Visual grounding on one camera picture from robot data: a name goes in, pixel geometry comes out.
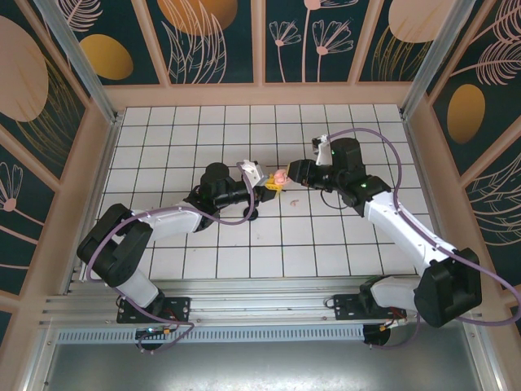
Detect dark panel pink flowers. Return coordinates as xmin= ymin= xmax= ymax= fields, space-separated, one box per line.
xmin=264 ymin=0 xmax=370 ymax=85

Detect aluminium frame post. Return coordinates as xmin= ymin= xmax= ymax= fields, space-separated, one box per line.
xmin=398 ymin=0 xmax=489 ymax=119
xmin=31 ymin=0 xmax=124 ymax=125

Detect dark panel single pink flower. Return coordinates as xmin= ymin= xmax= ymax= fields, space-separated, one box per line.
xmin=0 ymin=134 xmax=58 ymax=294

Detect slotted grey cable duct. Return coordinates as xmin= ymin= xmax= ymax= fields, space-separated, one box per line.
xmin=55 ymin=325 xmax=366 ymax=344

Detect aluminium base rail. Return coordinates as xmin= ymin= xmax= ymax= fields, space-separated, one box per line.
xmin=38 ymin=279 xmax=484 ymax=327

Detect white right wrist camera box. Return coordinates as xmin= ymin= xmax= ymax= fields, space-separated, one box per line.
xmin=311 ymin=134 xmax=334 ymax=166

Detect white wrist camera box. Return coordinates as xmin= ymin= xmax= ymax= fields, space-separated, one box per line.
xmin=237 ymin=159 xmax=265 ymax=188
xmin=311 ymin=134 xmax=334 ymax=166

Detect grey sheet metal panel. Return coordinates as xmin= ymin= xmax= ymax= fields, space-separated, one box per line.
xmin=40 ymin=341 xmax=493 ymax=391

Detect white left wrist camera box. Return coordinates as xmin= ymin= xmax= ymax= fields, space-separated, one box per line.
xmin=237 ymin=159 xmax=265 ymax=188

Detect dark panel large cream oval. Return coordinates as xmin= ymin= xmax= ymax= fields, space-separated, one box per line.
xmin=0 ymin=0 xmax=89 ymax=180

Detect dark panel gold disc feathers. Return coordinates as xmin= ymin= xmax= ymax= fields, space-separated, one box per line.
xmin=146 ymin=0 xmax=261 ymax=86

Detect dark panel cream disc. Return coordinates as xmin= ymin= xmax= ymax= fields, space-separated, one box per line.
xmin=357 ymin=0 xmax=439 ymax=82

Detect black electronics module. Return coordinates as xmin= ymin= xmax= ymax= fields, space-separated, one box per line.
xmin=135 ymin=325 xmax=172 ymax=354

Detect dark panel small gold oval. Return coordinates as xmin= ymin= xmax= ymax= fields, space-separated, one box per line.
xmin=48 ymin=0 xmax=166 ymax=86

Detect dark panel pink leaf outlines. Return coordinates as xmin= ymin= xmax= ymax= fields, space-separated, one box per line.
xmin=463 ymin=154 xmax=521 ymax=286

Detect dark panel gold oval feather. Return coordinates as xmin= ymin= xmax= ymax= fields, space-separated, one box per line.
xmin=427 ymin=0 xmax=521 ymax=176

